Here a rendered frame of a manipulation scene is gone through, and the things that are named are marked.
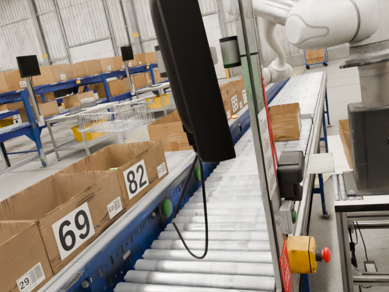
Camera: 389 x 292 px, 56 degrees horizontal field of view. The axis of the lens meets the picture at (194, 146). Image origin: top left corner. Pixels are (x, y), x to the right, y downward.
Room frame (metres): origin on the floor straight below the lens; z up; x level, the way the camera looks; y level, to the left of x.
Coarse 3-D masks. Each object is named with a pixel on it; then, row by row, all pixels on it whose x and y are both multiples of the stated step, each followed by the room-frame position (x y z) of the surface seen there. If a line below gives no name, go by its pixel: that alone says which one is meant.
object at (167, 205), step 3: (165, 201) 1.41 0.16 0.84; (168, 201) 1.42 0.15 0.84; (165, 204) 1.39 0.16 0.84; (168, 204) 1.41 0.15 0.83; (171, 204) 1.44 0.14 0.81; (165, 207) 1.39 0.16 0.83; (168, 207) 1.41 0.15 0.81; (171, 207) 1.43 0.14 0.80; (165, 210) 1.38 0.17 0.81; (168, 210) 1.40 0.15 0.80; (171, 210) 1.43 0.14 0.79; (165, 213) 1.38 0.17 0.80; (168, 213) 1.40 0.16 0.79; (168, 216) 1.40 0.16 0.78
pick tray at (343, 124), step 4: (340, 120) 2.15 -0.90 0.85; (344, 120) 2.14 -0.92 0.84; (340, 124) 2.15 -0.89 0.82; (344, 124) 2.14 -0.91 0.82; (348, 124) 2.14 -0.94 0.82; (340, 128) 1.98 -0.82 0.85; (344, 128) 2.14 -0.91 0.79; (348, 128) 2.14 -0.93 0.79; (340, 132) 2.01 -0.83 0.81; (344, 132) 1.89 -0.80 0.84; (348, 132) 1.88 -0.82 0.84; (340, 136) 2.06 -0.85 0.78
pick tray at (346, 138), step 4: (344, 136) 1.85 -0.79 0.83; (348, 136) 1.85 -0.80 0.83; (344, 140) 1.73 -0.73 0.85; (348, 140) 1.85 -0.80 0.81; (344, 144) 1.74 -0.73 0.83; (348, 144) 1.85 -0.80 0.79; (344, 148) 1.77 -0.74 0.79; (348, 148) 1.60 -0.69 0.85; (344, 152) 1.81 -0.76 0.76; (348, 152) 1.60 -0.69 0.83; (348, 156) 1.60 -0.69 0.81; (348, 160) 1.62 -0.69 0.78; (352, 160) 1.59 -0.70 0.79; (348, 164) 1.64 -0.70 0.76; (352, 164) 1.59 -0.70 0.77; (352, 168) 1.59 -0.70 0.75
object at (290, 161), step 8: (288, 152) 0.95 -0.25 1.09; (296, 152) 0.94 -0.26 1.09; (280, 160) 0.91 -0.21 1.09; (288, 160) 0.89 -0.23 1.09; (296, 160) 0.88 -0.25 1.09; (280, 168) 0.88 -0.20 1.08; (288, 168) 0.87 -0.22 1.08; (296, 168) 0.86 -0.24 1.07; (280, 176) 0.87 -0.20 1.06; (288, 176) 0.87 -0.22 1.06; (296, 176) 0.86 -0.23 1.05; (296, 184) 0.88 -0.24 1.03; (296, 192) 0.88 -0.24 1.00; (296, 200) 0.88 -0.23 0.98
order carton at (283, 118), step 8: (288, 104) 2.66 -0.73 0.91; (296, 104) 2.63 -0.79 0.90; (272, 112) 2.70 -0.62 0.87; (280, 112) 2.68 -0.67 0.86; (288, 112) 2.66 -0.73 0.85; (296, 112) 2.31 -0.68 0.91; (272, 120) 2.32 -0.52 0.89; (280, 120) 2.30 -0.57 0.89; (288, 120) 2.28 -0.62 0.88; (296, 120) 2.27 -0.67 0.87; (272, 128) 2.32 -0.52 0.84; (280, 128) 2.30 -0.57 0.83; (288, 128) 2.29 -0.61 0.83; (296, 128) 2.27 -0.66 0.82; (280, 136) 2.31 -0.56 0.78; (288, 136) 2.29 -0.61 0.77; (296, 136) 2.27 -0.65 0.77
